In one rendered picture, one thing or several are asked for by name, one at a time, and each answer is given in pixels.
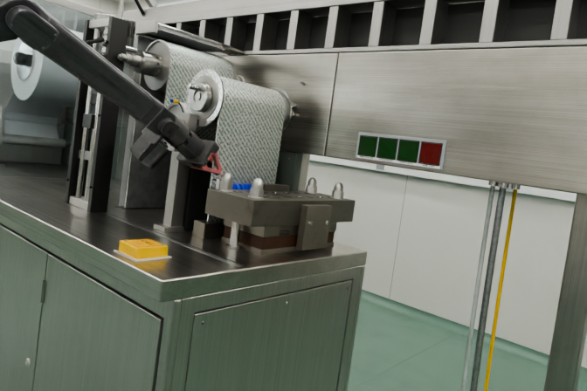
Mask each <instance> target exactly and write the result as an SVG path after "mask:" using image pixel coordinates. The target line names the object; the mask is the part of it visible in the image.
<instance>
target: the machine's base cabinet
mask: <svg viewBox="0 0 587 391"><path fill-rule="evenodd" d="M364 270H365V265H361V266H357V267H351V268H347V269H341V270H337V271H328V272H323V273H318V274H314V275H308V276H304V277H298V278H290V279H285V280H280V281H275V282H271V283H266V284H261V285H252V286H247V287H242V288H238V289H233V290H228V291H223V292H214V293H209V294H204V295H200V296H195V297H190V298H181V299H176V300H171V301H167V302H162V303H160V302H158V301H156V300H154V299H152V298H151V297H149V296H147V295H145V294H144V293H142V292H139V291H137V290H136V289H135V288H133V287H131V286H129V285H127V284H125V283H123V282H121V281H120V280H119V279H117V278H114V277H112V276H110V275H109V274H107V273H105V272H104V271H102V270H100V269H98V268H96V267H94V266H93V265H91V264H89V263H87V262H85V261H84V260H82V259H80V258H78V257H76V256H74V255H73V254H71V253H69V252H68V251H66V250H63V249H61V248H59V247H58V246H57V245H55V244H52V243H51V242H49V241H47V240H45V239H43V238H42V237H40V236H38V235H36V234H34V233H33V232H31V231H29V230H27V229H26V228H24V227H22V226H20V225H18V224H17V223H14V222H12V221H11V220H9V219H8V218H6V217H4V216H1V215H0V391H347V389H348V383H349V371H350V366H351V360H352V353H353V347H354V341H355V335H356V323H357V318H358V312H359V305H360V299H361V293H362V287H363V276H364Z"/></svg>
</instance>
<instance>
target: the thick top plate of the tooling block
mask: <svg viewBox="0 0 587 391"><path fill-rule="evenodd" d="M249 192H250V189H233V192H224V191H220V190H217V189H208V192H207V199H206V206H205V214H209V215H212V216H216V217H220V218H223V219H225V220H229V221H232V222H235V223H240V224H243V225H245V226H248V227H263V226H279V225H295V224H300V213H301V205H302V204H327V205H331V206H332V211H331V217H330V222H331V223H341V222H352V221H353V215H354V208H355V202H356V201H354V200H349V199H346V198H344V199H343V200H341V199H334V198H331V195H325V194H321V193H317V194H311V193H306V192H305V191H288V192H276V191H264V196H263V197H264V199H256V198H251V197H248V196H249Z"/></svg>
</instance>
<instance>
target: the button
mask: <svg viewBox="0 0 587 391"><path fill-rule="evenodd" d="M119 251H120V252H122V253H124V254H127V255H129V256H130V257H133V258H135V259H142V258H151V257H166V256H167V253H168V246H167V245H164V244H160V243H158V242H157V241H154V240H152V239H149V238H147V239H133V240H121V241H120V245H119Z"/></svg>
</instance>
